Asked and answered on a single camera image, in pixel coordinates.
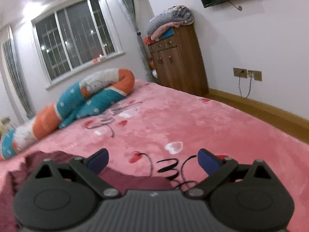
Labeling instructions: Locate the blue box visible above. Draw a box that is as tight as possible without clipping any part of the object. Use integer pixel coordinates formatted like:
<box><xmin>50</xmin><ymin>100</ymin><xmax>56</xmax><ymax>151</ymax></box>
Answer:
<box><xmin>161</xmin><ymin>28</ymin><xmax>176</xmax><ymax>39</ymax></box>

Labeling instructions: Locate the folded pink blanket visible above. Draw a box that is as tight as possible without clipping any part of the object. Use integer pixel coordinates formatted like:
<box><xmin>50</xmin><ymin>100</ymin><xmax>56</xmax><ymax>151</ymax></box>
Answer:
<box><xmin>151</xmin><ymin>22</ymin><xmax>181</xmax><ymax>40</ymax></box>

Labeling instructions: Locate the black plugged power cable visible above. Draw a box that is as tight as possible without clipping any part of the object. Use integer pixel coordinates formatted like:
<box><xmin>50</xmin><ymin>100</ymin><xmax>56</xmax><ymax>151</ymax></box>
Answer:
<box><xmin>238</xmin><ymin>71</ymin><xmax>253</xmax><ymax>99</ymax></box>

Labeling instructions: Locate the brass wall socket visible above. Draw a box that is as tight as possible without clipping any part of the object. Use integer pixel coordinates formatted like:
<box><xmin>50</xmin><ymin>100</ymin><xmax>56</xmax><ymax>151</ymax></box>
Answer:
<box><xmin>233</xmin><ymin>67</ymin><xmax>247</xmax><ymax>78</ymax></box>
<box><xmin>247</xmin><ymin>70</ymin><xmax>262</xmax><ymax>82</ymax></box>

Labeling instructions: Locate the brown wooden cabinet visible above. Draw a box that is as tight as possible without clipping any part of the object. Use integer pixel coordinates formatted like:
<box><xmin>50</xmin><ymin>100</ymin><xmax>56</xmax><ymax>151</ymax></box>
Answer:
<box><xmin>148</xmin><ymin>24</ymin><xmax>209</xmax><ymax>97</ymax></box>

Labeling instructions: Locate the white framed barred window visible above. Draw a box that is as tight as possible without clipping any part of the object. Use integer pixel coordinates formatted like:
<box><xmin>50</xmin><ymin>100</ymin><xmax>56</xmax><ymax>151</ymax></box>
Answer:
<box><xmin>31</xmin><ymin>0</ymin><xmax>126</xmax><ymax>89</ymax></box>

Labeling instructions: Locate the maroon down jacket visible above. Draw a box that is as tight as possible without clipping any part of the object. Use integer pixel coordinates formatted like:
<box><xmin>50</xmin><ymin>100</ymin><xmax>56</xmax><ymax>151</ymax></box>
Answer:
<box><xmin>0</xmin><ymin>150</ymin><xmax>175</xmax><ymax>232</ymax></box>

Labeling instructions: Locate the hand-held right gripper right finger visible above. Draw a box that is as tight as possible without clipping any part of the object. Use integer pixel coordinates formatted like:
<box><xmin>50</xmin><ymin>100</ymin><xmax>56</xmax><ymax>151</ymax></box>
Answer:
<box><xmin>185</xmin><ymin>148</ymin><xmax>274</xmax><ymax>199</ymax></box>

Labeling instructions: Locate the pink heart printed blanket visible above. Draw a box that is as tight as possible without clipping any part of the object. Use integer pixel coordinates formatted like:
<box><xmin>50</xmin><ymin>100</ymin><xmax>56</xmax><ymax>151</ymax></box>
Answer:
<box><xmin>0</xmin><ymin>78</ymin><xmax>309</xmax><ymax>232</ymax></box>

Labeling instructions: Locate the black television cable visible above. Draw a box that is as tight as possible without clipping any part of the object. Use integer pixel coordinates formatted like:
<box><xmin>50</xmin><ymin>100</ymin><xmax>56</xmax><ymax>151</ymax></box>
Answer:
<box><xmin>228</xmin><ymin>1</ymin><xmax>243</xmax><ymax>11</ymax></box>

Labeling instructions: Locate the folded grey printed blanket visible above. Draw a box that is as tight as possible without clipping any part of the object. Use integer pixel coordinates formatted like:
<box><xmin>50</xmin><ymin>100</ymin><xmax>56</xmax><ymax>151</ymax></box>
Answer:
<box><xmin>147</xmin><ymin>5</ymin><xmax>195</xmax><ymax>36</ymax></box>

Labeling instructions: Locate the grey checked curtain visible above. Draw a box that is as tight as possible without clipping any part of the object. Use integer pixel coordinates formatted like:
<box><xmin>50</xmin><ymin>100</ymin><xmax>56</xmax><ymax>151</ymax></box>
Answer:
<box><xmin>110</xmin><ymin>0</ymin><xmax>155</xmax><ymax>83</ymax></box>
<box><xmin>0</xmin><ymin>24</ymin><xmax>35</xmax><ymax>119</ymax></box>

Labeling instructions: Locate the rolled orange teal rabbit quilt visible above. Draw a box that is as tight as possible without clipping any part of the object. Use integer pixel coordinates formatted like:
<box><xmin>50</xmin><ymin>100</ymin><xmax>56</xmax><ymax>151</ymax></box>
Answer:
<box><xmin>0</xmin><ymin>69</ymin><xmax>135</xmax><ymax>161</ymax></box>

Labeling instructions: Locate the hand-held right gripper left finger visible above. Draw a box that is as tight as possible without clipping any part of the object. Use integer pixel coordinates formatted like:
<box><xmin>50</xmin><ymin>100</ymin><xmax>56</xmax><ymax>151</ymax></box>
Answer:
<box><xmin>34</xmin><ymin>148</ymin><xmax>121</xmax><ymax>199</ymax></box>

